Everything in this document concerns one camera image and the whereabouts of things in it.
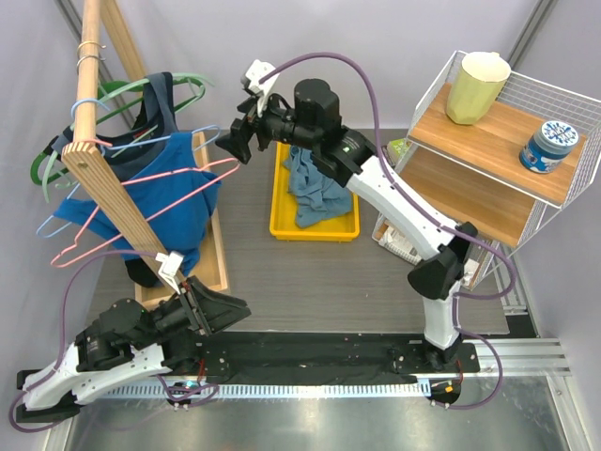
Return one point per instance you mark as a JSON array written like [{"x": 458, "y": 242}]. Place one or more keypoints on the wooden clothes rack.
[{"x": 84, "y": 162}]

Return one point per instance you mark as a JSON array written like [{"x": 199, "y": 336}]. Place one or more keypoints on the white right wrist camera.
[{"x": 258, "y": 77}]

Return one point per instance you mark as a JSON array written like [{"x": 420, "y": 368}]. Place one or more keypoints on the green box on shelf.
[{"x": 396, "y": 150}]

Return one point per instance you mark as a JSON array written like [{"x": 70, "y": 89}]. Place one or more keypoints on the blue lidded jar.
[{"x": 548, "y": 146}]

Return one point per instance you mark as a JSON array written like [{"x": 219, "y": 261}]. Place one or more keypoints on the slotted metal rail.
[{"x": 152, "y": 389}]

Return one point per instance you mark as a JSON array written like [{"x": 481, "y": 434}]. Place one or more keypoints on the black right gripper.
[{"x": 236, "y": 143}]

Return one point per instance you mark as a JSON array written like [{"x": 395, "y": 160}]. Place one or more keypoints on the yellow plastic tray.
[{"x": 283, "y": 210}]

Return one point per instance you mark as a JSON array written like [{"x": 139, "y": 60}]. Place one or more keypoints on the light blue wire hanger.
[{"x": 66, "y": 182}]

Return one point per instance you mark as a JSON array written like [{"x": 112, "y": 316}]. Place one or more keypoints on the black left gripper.
[{"x": 219, "y": 310}]

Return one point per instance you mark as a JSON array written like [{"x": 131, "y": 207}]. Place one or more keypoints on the mint green hanger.
[{"x": 163, "y": 94}]

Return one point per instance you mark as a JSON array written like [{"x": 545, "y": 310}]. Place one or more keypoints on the white wire wooden shelf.
[{"x": 472, "y": 173}]

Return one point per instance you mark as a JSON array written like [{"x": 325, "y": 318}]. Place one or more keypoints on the dark navy tank top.
[{"x": 157, "y": 111}]

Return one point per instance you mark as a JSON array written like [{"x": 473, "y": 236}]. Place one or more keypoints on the light blue tank top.
[{"x": 319, "y": 198}]

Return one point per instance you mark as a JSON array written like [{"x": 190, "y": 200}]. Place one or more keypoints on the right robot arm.
[{"x": 442, "y": 245}]

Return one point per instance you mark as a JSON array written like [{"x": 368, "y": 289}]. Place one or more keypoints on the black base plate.
[{"x": 269, "y": 358}]

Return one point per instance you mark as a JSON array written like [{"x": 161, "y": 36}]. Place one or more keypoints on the pale green mug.
[{"x": 481, "y": 77}]

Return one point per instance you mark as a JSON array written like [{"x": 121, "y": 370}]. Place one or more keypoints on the royal blue tank top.
[{"x": 159, "y": 206}]

